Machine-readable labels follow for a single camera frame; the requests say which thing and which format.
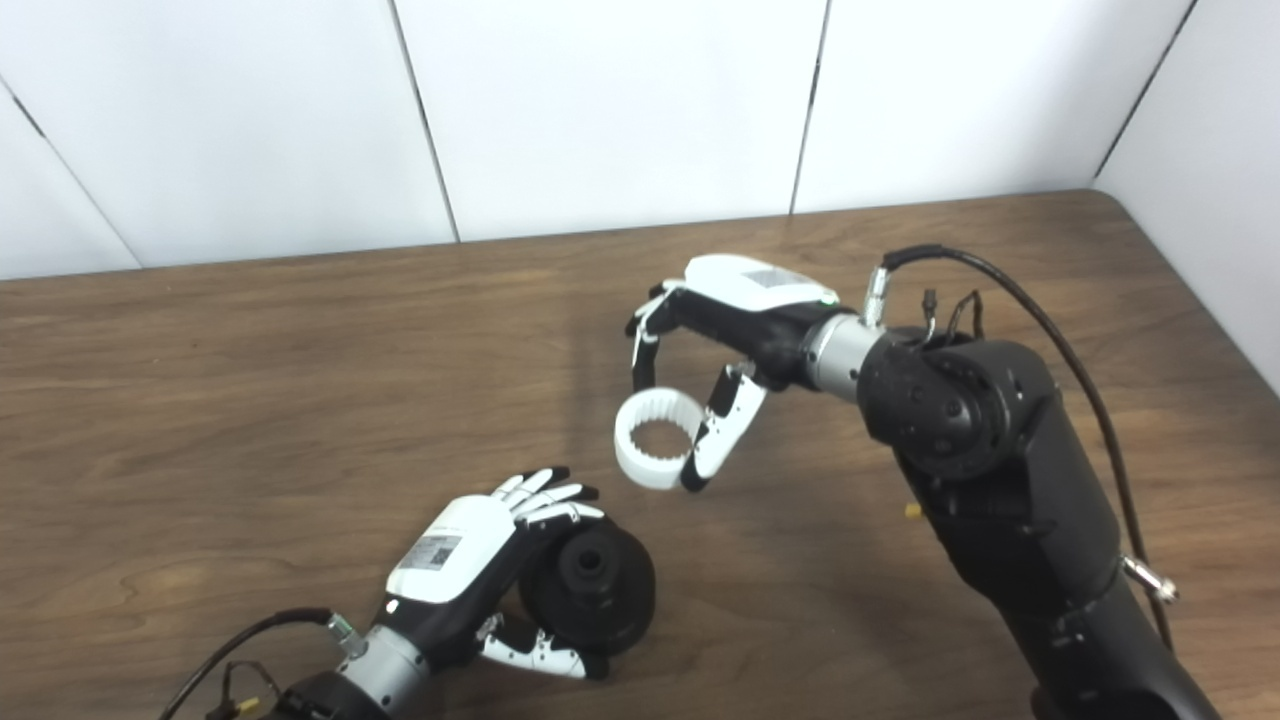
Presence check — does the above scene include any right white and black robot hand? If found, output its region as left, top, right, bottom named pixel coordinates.
left=625, top=254, right=847, bottom=495

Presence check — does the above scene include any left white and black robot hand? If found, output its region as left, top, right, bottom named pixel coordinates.
left=384, top=466, right=611, bottom=682

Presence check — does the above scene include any round black stepped part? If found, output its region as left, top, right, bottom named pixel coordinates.
left=517, top=519, right=658, bottom=659

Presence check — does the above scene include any white toothed ring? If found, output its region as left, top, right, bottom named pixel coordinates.
left=613, top=389, right=708, bottom=492

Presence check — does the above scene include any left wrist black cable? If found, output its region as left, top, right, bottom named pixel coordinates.
left=156, top=606, right=369, bottom=720

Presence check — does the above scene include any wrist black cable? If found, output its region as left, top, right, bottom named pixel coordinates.
left=156, top=606, right=369, bottom=720
left=863, top=244, right=1179, bottom=653

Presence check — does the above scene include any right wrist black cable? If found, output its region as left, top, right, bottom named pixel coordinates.
left=863, top=244, right=1179, bottom=653

